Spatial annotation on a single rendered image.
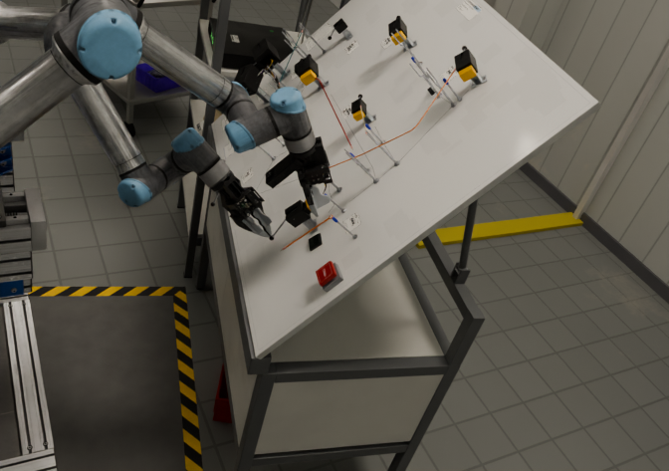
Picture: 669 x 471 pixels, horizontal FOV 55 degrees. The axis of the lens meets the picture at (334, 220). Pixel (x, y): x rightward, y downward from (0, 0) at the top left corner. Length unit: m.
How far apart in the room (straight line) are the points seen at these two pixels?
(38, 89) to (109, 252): 2.00
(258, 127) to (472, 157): 0.51
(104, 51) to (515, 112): 0.93
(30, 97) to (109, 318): 1.74
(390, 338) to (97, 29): 1.20
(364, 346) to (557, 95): 0.87
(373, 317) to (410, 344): 0.14
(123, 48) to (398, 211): 0.75
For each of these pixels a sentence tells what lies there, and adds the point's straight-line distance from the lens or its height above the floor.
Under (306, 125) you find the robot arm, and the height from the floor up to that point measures 1.43.
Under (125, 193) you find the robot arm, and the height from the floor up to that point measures 1.17.
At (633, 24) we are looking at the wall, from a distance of 4.46.
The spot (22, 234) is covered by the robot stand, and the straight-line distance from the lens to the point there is 1.67.
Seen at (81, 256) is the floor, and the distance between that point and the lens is 3.24.
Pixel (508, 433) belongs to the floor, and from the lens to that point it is 3.02.
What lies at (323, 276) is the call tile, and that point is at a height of 1.11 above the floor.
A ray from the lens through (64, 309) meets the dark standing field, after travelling 3.00.
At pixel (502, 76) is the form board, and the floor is 1.59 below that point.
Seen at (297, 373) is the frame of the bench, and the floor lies 0.80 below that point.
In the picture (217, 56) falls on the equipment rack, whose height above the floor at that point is 1.13.
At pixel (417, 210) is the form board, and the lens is 1.58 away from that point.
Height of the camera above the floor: 2.14
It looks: 35 degrees down
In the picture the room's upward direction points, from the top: 16 degrees clockwise
